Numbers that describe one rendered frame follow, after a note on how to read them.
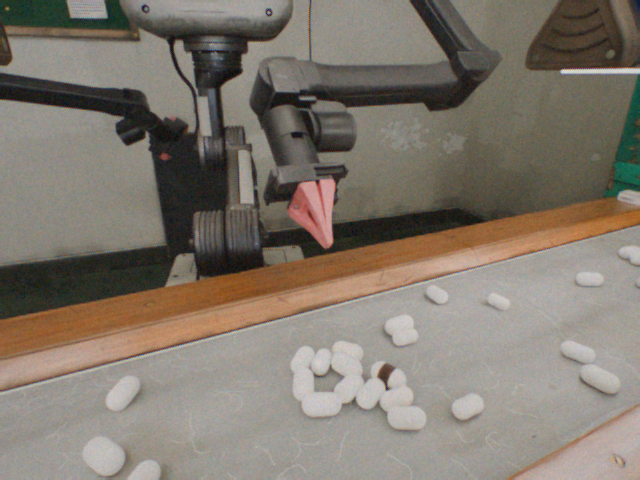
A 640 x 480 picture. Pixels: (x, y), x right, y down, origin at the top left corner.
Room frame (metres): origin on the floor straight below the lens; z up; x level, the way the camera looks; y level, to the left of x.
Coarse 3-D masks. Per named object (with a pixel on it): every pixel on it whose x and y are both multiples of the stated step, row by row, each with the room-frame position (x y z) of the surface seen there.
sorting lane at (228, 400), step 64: (576, 256) 0.65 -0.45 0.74; (320, 320) 0.45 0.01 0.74; (384, 320) 0.45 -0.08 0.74; (448, 320) 0.45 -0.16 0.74; (512, 320) 0.45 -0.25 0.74; (576, 320) 0.45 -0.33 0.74; (64, 384) 0.33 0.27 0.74; (192, 384) 0.33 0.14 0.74; (256, 384) 0.33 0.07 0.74; (320, 384) 0.33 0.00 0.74; (448, 384) 0.33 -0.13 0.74; (512, 384) 0.33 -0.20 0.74; (576, 384) 0.33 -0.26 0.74; (0, 448) 0.25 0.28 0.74; (64, 448) 0.25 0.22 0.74; (128, 448) 0.25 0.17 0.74; (192, 448) 0.25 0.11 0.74; (256, 448) 0.25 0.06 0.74; (320, 448) 0.25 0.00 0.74; (384, 448) 0.25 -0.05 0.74; (448, 448) 0.25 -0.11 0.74; (512, 448) 0.25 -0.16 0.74
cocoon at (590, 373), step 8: (584, 368) 0.33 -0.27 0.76; (592, 368) 0.33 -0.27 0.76; (584, 376) 0.33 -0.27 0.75; (592, 376) 0.32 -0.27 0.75; (600, 376) 0.32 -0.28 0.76; (608, 376) 0.32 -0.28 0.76; (592, 384) 0.32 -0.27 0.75; (600, 384) 0.32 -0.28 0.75; (608, 384) 0.31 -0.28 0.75; (616, 384) 0.31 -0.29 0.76; (608, 392) 0.31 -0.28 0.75
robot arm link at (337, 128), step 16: (272, 64) 0.59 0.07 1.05; (288, 64) 0.60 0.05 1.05; (272, 80) 0.57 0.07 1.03; (288, 80) 0.58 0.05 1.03; (272, 96) 0.57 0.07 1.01; (288, 96) 0.57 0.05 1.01; (304, 96) 0.59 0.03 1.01; (320, 112) 0.59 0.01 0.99; (336, 112) 0.60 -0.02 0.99; (320, 128) 0.57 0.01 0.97; (336, 128) 0.58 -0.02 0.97; (352, 128) 0.59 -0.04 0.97; (320, 144) 0.57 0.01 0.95; (336, 144) 0.58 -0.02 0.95; (352, 144) 0.59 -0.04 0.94
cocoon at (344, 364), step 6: (336, 354) 0.35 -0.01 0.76; (342, 354) 0.35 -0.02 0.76; (336, 360) 0.34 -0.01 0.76; (342, 360) 0.34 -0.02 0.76; (348, 360) 0.34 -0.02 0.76; (354, 360) 0.34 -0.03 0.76; (336, 366) 0.34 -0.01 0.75; (342, 366) 0.34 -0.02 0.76; (348, 366) 0.33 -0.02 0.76; (354, 366) 0.33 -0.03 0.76; (360, 366) 0.34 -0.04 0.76; (342, 372) 0.33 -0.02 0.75; (348, 372) 0.33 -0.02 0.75; (360, 372) 0.33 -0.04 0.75
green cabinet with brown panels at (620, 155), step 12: (636, 84) 1.00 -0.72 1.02; (636, 96) 1.00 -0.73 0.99; (636, 108) 0.99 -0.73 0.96; (636, 120) 0.98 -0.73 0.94; (624, 132) 1.00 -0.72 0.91; (636, 132) 0.98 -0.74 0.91; (624, 144) 0.99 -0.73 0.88; (636, 144) 0.97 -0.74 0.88; (624, 156) 0.99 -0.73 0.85; (636, 156) 0.96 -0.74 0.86
